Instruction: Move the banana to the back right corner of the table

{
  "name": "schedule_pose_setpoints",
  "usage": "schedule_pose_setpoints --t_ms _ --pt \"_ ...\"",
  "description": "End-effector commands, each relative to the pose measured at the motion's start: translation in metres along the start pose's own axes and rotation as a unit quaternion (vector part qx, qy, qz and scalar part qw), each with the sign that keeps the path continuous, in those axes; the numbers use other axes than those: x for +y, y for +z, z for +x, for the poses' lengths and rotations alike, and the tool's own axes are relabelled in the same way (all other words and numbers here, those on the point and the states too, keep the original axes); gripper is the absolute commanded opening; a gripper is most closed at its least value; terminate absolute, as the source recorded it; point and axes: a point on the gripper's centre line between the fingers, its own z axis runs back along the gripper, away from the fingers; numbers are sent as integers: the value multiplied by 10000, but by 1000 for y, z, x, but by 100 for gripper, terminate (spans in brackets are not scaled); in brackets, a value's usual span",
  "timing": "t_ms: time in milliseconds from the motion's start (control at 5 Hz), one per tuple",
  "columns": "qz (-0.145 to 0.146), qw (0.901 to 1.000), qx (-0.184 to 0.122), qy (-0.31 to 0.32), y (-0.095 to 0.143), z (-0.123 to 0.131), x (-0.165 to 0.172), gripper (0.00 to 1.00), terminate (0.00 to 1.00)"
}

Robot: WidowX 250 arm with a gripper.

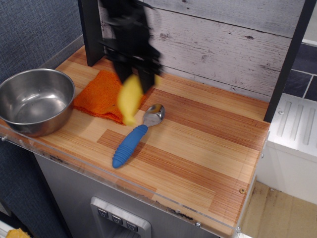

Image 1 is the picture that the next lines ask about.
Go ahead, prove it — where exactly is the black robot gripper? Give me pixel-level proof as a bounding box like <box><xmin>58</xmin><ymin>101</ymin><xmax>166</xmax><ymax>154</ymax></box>
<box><xmin>100</xmin><ymin>0</ymin><xmax>161</xmax><ymax>94</ymax></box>

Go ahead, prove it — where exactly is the yellow plastic toy banana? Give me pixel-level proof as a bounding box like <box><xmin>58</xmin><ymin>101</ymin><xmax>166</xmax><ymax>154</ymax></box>
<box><xmin>117</xmin><ymin>74</ymin><xmax>147</xmax><ymax>126</ymax></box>

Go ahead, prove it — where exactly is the orange folded cloth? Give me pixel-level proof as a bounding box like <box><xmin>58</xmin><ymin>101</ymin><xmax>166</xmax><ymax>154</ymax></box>
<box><xmin>72</xmin><ymin>69</ymin><xmax>149</xmax><ymax>126</ymax></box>

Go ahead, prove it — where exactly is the stainless steel bowl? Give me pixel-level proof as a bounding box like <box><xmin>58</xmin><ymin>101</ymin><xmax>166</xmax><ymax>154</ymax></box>
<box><xmin>0</xmin><ymin>68</ymin><xmax>75</xmax><ymax>137</ymax></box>

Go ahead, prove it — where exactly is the clear acrylic edge guard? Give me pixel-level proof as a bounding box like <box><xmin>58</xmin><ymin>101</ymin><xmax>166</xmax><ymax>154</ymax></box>
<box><xmin>0</xmin><ymin>126</ymin><xmax>241</xmax><ymax>238</ymax></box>

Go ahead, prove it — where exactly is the silver toy fridge cabinet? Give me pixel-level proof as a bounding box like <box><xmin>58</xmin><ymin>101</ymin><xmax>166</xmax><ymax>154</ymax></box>
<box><xmin>35</xmin><ymin>155</ymin><xmax>216</xmax><ymax>238</ymax></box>

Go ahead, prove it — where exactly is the ice dispenser button panel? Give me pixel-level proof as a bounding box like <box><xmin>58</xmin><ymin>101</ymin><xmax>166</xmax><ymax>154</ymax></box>
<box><xmin>90</xmin><ymin>196</ymin><xmax>152</xmax><ymax>238</ymax></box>

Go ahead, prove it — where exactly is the white toy sink unit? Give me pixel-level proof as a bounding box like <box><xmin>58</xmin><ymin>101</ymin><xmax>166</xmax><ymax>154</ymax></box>
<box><xmin>256</xmin><ymin>94</ymin><xmax>317</xmax><ymax>204</ymax></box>

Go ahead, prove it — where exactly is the yellow sponge object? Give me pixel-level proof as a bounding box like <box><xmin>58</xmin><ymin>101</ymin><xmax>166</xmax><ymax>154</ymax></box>
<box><xmin>6</xmin><ymin>229</ymin><xmax>30</xmax><ymax>238</ymax></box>

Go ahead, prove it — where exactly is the blue handled metal spoon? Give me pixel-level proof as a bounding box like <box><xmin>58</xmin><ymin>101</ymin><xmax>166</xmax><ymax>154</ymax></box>
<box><xmin>112</xmin><ymin>104</ymin><xmax>165</xmax><ymax>169</ymax></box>

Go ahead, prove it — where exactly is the black right frame post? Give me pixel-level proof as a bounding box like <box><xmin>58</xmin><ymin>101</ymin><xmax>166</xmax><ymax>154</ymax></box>
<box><xmin>264</xmin><ymin>0</ymin><xmax>317</xmax><ymax>122</ymax></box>

